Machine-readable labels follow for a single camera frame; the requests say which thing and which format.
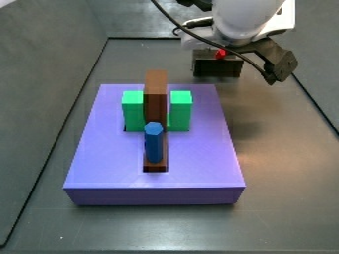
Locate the brown L-shaped block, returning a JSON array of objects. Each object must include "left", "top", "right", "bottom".
[{"left": 143, "top": 70, "right": 169, "bottom": 173}]

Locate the purple base board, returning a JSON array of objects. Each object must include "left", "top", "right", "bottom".
[{"left": 65, "top": 84, "right": 246, "bottom": 205}]

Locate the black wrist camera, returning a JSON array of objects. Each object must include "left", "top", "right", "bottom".
[{"left": 233, "top": 38, "right": 298, "bottom": 85}]

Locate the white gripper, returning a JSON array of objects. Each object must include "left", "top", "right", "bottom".
[{"left": 185, "top": 0, "right": 296, "bottom": 47}]

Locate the blue hexagonal peg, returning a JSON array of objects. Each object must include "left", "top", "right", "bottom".
[{"left": 145, "top": 122, "right": 163, "bottom": 163}]

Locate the green block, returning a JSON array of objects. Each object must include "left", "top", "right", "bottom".
[{"left": 121, "top": 90, "right": 194, "bottom": 132}]

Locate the black camera cable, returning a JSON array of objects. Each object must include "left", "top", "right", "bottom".
[{"left": 150, "top": 0, "right": 277, "bottom": 83}]

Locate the red peg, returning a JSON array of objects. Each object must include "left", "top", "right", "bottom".
[{"left": 215, "top": 49, "right": 229, "bottom": 60}]

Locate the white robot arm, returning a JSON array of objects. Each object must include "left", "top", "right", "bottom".
[{"left": 185, "top": 0, "right": 296, "bottom": 47}]

